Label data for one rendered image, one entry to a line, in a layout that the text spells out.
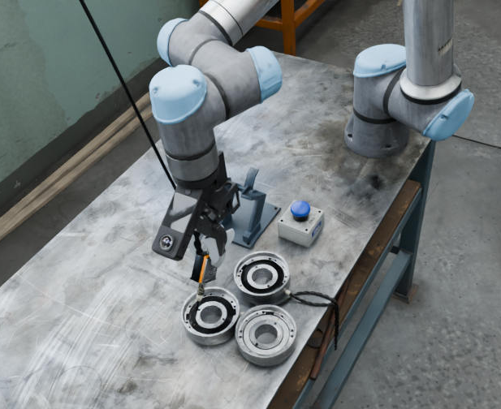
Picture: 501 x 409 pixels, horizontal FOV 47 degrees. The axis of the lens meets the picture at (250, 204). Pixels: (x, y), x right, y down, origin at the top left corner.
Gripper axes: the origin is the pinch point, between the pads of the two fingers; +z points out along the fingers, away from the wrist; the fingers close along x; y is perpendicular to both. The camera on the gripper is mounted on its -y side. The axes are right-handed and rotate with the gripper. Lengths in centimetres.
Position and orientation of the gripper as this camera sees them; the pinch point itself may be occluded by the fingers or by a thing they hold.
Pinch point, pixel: (206, 261)
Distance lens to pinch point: 98.6
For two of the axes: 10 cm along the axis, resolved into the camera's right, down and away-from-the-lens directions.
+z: 1.0, 7.0, 7.0
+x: -8.5, -3.1, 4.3
